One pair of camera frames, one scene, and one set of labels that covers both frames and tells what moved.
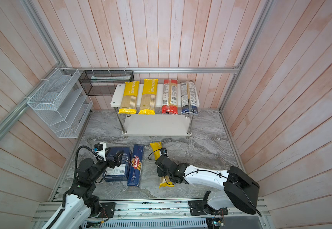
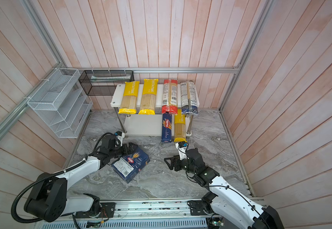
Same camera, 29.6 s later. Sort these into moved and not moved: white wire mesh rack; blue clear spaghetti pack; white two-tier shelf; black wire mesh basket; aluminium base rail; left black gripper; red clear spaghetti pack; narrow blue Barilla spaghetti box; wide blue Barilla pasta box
Moved: narrow blue Barilla spaghetti box; left black gripper; wide blue Barilla pasta box
Not moved: black wire mesh basket; white two-tier shelf; white wire mesh rack; blue clear spaghetti pack; red clear spaghetti pack; aluminium base rail
